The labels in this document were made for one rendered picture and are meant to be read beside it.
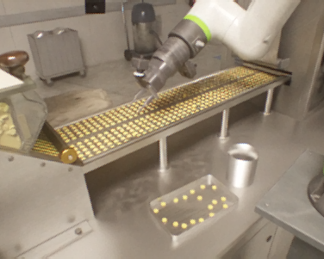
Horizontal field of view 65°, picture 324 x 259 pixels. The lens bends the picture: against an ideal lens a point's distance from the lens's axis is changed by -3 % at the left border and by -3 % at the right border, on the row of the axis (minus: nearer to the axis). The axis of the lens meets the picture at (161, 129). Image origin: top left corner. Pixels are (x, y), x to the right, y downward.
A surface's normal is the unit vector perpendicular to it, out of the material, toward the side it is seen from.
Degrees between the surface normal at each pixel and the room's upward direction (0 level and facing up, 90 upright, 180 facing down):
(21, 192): 90
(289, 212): 0
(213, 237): 0
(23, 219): 90
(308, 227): 0
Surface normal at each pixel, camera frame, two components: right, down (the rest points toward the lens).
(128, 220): -0.04, -0.86
